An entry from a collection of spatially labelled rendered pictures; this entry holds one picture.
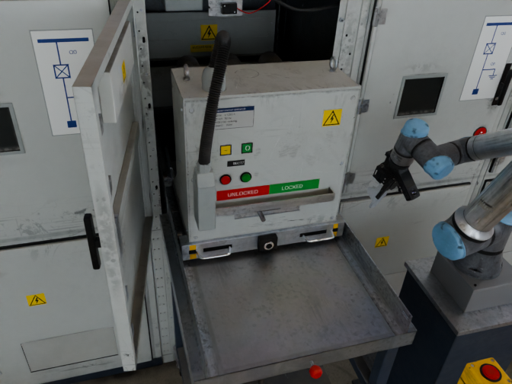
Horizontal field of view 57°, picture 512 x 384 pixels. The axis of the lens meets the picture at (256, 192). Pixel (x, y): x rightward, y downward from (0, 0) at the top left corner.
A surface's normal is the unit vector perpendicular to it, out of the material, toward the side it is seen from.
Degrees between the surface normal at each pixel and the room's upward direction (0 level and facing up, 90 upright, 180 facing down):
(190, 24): 90
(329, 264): 0
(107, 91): 90
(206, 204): 90
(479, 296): 90
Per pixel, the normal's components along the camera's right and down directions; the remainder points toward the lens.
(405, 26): 0.28, 0.56
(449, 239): -0.90, 0.32
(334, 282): 0.05, -0.82
